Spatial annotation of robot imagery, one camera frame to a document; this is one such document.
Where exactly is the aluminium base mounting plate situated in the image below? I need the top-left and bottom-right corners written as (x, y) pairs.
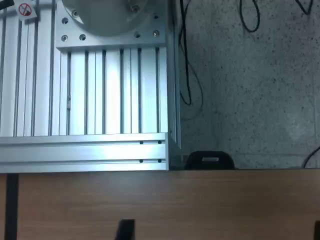
top-left (55, 0), bottom-right (167, 52)

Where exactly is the black curved floor cable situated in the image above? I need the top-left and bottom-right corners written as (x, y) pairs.
top-left (301, 146), bottom-right (320, 169)

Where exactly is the aluminium extrusion robot stand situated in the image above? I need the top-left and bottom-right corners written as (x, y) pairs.
top-left (0, 0), bottom-right (182, 174)

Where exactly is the black looped floor cable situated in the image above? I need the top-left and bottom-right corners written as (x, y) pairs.
top-left (239, 0), bottom-right (261, 33)

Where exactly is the black device with silver label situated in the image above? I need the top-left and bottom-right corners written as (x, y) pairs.
top-left (183, 150), bottom-right (236, 171)

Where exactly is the black cable beside stand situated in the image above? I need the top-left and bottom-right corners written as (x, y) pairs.
top-left (178, 0), bottom-right (193, 106)

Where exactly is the white prohibition sign sticker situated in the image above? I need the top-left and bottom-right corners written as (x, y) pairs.
top-left (15, 1), bottom-right (38, 22)

